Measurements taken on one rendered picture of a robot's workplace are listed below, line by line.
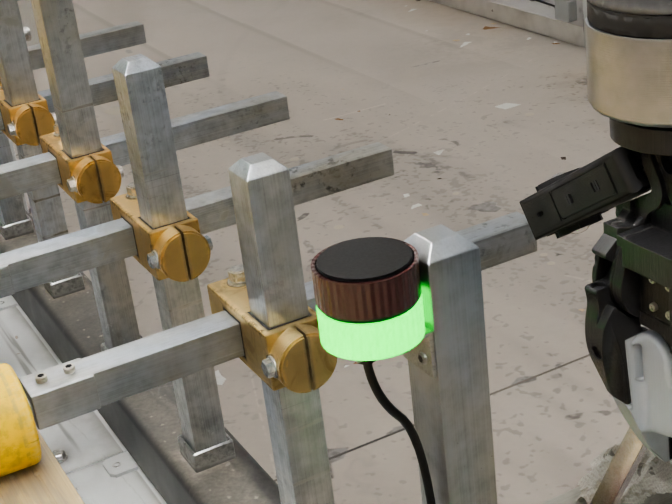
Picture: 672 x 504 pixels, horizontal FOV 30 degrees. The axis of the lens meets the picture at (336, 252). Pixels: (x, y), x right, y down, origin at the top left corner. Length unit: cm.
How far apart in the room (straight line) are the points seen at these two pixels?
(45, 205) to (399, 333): 105
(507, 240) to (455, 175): 270
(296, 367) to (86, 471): 58
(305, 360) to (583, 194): 34
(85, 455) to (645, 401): 93
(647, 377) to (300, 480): 42
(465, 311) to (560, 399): 195
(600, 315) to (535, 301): 238
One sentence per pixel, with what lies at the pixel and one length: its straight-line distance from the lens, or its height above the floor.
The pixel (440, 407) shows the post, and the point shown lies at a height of 103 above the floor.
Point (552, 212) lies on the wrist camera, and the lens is 71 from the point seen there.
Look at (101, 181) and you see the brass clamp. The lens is 139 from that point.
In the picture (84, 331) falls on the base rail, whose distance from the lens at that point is 162.
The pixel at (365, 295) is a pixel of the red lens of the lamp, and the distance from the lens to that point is 67.
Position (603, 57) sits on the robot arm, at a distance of 60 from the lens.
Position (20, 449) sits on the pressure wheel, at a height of 93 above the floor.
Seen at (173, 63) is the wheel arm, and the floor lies 96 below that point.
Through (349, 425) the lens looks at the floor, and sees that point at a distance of 263.
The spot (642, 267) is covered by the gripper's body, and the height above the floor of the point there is 114.
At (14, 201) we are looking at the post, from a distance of 194.
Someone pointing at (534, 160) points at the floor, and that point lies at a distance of 389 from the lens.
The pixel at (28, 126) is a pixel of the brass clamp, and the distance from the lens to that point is 162.
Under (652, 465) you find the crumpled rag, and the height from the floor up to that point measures 88.
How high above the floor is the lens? 142
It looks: 25 degrees down
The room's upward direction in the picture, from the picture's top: 7 degrees counter-clockwise
